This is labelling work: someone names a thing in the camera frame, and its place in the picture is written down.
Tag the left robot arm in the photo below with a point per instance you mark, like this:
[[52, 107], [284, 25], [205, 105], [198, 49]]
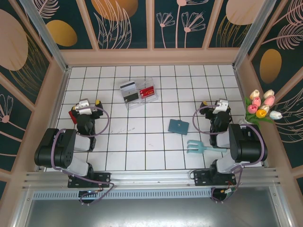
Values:
[[54, 149]]

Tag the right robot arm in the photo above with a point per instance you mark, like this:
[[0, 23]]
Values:
[[248, 144]]

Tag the white card magnetic stripe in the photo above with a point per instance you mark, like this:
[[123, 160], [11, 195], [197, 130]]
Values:
[[125, 89]]

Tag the black card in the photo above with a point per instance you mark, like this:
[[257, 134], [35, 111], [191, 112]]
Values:
[[131, 97]]

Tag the red VIP card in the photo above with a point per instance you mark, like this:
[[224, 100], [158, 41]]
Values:
[[147, 92]]

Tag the red block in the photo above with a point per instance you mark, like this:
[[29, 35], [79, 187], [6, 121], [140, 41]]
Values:
[[72, 117]]

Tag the artificial tulip bouquet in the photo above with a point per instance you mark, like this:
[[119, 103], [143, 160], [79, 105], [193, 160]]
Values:
[[256, 111]]

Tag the light blue garden fork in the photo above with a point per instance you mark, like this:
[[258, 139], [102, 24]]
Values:
[[201, 148]]

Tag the clear acrylic organizer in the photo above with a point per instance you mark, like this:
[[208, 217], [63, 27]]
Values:
[[148, 102]]

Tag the small circuit board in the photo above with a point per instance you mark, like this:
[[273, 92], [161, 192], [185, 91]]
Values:
[[229, 192]]

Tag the grey metal panel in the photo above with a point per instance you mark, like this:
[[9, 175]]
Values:
[[151, 214]]

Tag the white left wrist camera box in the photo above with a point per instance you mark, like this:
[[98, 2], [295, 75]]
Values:
[[83, 105]]

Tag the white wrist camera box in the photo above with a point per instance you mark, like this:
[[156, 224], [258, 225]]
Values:
[[83, 105], [221, 105]]

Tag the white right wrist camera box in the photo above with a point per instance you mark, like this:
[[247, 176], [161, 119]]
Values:
[[221, 105]]

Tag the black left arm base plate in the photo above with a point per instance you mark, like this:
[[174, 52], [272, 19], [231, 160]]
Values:
[[101, 178]]

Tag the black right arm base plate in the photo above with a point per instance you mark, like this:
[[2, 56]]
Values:
[[201, 178]]

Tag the aluminium frame post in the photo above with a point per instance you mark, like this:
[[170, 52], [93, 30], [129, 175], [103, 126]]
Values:
[[251, 35], [47, 37]]

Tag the aluminium front rail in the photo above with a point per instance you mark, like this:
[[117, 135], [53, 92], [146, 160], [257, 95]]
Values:
[[151, 178]]

